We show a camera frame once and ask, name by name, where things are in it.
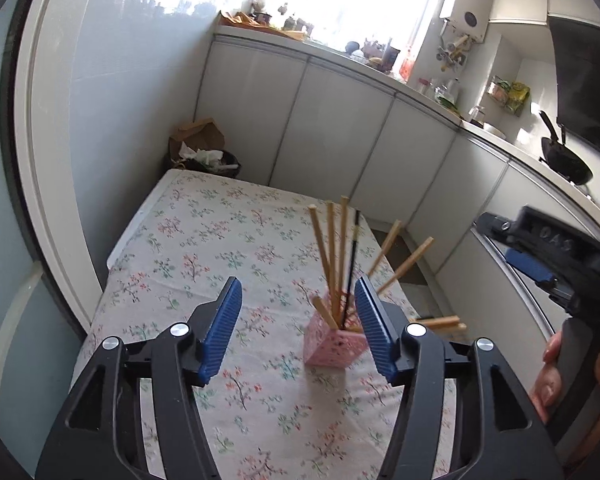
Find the person's right hand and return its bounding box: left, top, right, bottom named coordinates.
left=529, top=332, right=600, bottom=467

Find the red bottle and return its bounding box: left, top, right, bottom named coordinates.
left=400, top=47, right=417, bottom=83

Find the white water heater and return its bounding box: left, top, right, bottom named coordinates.
left=439, top=0, right=496, bottom=43

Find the black trash bin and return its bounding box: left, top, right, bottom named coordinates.
left=180, top=149, right=242, bottom=177

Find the white countertop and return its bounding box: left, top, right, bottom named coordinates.
left=214, top=24, right=600, bottom=223

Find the white door frame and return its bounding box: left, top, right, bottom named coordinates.
left=12, top=0, right=113, bottom=333

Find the white kitchen cabinet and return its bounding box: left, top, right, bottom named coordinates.
left=197, top=35, right=600, bottom=361

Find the floral tablecloth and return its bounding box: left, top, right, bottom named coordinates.
left=67, top=169, right=456, bottom=480

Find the pink perforated plastic basket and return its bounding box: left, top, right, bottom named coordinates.
left=302, top=310, right=371, bottom=368

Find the wall-mounted wire rack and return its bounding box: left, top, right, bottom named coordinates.
left=486, top=76, right=531, bottom=117

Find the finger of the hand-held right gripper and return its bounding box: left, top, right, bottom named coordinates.
left=505, top=249, right=578, bottom=318
left=472, top=211, right=518, bottom=251

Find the black wok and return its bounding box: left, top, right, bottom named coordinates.
left=537, top=110, right=594, bottom=186

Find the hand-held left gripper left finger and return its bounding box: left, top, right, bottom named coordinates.
left=35, top=276, right=243, bottom=480

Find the brown paper bag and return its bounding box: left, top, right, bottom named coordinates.
left=169, top=117, right=226, bottom=171

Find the orange bag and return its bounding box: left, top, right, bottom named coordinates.
left=220, top=10, right=262, bottom=27

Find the black range hood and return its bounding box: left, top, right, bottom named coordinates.
left=547, top=15, right=600, bottom=153

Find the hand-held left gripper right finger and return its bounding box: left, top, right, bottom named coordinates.
left=355, top=276, right=566, bottom=480

